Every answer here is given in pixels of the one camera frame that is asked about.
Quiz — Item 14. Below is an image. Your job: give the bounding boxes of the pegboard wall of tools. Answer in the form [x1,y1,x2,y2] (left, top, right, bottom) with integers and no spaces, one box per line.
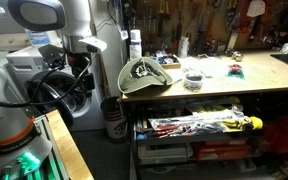
[127,0,288,56]

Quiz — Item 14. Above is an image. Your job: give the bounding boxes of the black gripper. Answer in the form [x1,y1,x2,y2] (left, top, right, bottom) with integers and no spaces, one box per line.
[65,52,97,97]

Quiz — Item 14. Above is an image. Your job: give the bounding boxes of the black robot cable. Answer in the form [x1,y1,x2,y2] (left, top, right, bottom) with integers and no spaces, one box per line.
[0,54,92,108]

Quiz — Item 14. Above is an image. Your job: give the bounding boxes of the shallow wooden tray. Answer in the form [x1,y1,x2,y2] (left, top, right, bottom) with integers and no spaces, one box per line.
[149,53,182,70]

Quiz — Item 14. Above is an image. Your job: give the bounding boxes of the orange red storage box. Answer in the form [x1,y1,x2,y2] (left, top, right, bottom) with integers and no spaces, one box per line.
[192,138,252,161]

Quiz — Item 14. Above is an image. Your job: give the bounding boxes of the small white bottle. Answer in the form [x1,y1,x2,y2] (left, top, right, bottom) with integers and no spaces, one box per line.
[178,35,190,58]

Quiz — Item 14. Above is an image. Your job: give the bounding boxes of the white plastic storage bin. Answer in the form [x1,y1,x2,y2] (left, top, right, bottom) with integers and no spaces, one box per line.
[137,143,194,166]

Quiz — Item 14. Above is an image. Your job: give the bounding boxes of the yellow tool handle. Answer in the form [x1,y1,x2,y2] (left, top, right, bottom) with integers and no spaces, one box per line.
[248,116,264,131]

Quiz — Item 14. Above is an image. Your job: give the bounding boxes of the silver metal balls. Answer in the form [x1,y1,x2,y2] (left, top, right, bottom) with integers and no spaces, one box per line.
[232,50,245,62]

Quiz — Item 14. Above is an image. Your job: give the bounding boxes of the blue white labelled box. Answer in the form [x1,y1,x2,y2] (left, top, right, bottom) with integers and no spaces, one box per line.
[25,29,52,48]

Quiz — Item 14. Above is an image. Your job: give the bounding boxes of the wooden board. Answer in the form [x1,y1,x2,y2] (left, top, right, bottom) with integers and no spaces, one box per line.
[33,109,95,180]

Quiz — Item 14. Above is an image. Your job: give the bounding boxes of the clear bag of tools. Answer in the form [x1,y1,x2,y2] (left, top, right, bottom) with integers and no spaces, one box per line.
[148,109,252,138]

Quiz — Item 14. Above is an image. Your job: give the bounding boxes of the white washing machine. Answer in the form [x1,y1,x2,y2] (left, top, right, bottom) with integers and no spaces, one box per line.
[5,44,107,133]

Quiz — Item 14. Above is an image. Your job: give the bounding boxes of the wooden top workbench black frame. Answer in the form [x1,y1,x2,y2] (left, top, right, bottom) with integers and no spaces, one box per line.
[120,49,288,180]

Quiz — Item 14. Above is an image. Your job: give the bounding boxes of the white capped spray can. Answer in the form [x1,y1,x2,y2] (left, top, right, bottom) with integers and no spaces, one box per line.
[129,29,143,60]

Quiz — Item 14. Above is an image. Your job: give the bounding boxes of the red blue striped trash can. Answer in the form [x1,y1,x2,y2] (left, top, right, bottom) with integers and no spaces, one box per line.
[100,96,128,145]

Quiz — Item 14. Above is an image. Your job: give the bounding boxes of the teal small object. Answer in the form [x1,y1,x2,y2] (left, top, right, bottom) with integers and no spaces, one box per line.
[226,63,246,80]

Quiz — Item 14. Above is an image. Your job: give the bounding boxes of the clear plastic bags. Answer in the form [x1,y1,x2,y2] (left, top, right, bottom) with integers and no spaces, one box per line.
[180,56,232,80]

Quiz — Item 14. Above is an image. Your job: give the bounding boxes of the red bag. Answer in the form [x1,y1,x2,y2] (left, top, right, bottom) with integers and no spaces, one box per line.
[263,114,288,155]

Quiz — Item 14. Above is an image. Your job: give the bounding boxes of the white paper sheet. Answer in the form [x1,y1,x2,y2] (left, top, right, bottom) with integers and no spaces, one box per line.
[246,0,267,18]

